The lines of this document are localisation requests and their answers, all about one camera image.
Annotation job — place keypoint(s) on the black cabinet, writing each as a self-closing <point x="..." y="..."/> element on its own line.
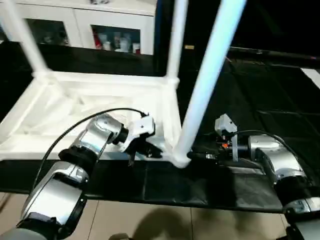
<point x="195" y="22"/>

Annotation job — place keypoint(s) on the black flat monitor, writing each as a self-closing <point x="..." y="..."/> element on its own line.
<point x="275" y="53"/>

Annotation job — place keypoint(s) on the white glass-door cabinet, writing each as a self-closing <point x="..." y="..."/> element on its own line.
<point x="85" y="25"/>

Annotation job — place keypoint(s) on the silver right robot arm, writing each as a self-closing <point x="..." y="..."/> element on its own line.
<point x="280" y="165"/>

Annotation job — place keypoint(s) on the white flat strip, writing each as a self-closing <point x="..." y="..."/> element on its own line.
<point x="311" y="77"/>

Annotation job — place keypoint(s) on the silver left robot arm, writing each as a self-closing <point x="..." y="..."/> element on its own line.
<point x="70" y="170"/>

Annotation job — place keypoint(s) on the white plastic table top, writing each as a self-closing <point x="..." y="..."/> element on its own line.
<point x="85" y="100"/>

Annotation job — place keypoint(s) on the small brown label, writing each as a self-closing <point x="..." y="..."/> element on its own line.
<point x="189" y="47"/>

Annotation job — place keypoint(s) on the black mat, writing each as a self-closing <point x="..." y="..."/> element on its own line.
<point x="270" y="115"/>

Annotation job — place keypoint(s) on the white plastic table leg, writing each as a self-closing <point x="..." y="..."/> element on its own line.
<point x="210" y="75"/>
<point x="22" y="37"/>
<point x="175" y="40"/>

